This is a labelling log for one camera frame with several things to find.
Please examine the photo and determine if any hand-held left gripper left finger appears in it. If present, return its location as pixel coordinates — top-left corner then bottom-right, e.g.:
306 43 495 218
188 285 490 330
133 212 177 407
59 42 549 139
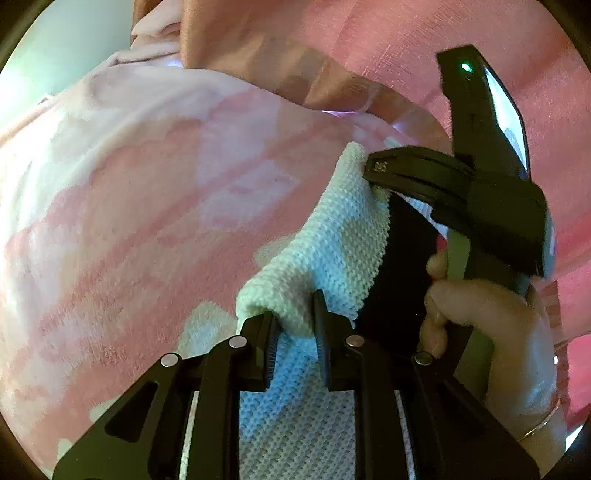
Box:
53 313 282 480

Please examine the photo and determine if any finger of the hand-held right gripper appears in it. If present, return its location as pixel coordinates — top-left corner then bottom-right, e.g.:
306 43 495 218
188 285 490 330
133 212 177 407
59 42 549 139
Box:
363 147 474 207

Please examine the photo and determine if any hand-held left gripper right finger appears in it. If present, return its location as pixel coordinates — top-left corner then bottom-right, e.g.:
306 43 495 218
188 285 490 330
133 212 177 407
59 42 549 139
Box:
311 290 541 480

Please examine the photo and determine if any white knitted sweater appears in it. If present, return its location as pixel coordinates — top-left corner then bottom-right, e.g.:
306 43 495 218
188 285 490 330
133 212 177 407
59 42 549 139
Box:
178 141 440 480

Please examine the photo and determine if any person's right forearm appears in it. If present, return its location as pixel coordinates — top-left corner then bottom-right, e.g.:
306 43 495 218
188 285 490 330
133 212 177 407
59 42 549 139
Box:
517 401 570 468

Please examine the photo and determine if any person's right hand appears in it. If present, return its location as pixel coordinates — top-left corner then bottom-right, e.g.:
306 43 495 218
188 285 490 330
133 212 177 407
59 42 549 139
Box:
418 247 563 435

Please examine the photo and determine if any orange pink curtain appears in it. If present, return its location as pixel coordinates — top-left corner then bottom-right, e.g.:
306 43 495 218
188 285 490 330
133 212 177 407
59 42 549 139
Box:
178 0 591 435

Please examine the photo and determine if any pink patterned blanket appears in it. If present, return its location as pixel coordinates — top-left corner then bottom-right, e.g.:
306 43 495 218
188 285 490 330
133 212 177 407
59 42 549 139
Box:
0 18 462 467

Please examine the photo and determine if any thin gold bracelet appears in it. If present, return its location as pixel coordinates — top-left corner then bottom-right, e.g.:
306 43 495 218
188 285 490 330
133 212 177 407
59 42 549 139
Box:
516 395 562 443

